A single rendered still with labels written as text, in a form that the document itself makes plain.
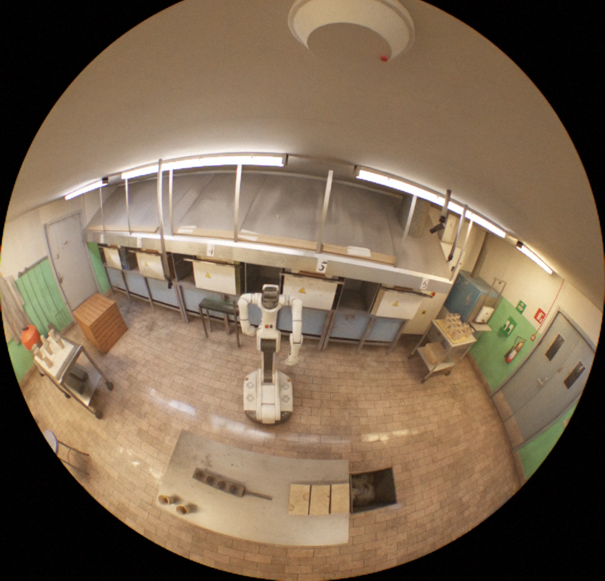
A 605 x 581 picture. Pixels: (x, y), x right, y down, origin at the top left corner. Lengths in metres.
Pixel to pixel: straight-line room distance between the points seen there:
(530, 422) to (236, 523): 4.07
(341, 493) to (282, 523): 0.42
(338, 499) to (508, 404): 3.56
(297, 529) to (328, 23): 1.68
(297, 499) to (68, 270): 4.96
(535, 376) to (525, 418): 0.73
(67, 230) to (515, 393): 8.67
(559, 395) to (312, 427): 3.84
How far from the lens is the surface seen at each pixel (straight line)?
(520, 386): 4.24
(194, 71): 0.35
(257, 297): 1.58
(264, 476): 1.46
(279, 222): 2.11
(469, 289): 3.71
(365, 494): 2.35
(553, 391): 4.06
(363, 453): 2.54
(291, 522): 1.50
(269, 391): 2.07
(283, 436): 2.38
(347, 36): 0.19
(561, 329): 3.94
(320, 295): 2.23
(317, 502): 1.43
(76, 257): 4.97
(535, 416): 4.22
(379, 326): 2.97
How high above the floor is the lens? 2.31
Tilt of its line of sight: 28 degrees down
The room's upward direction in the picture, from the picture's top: 9 degrees clockwise
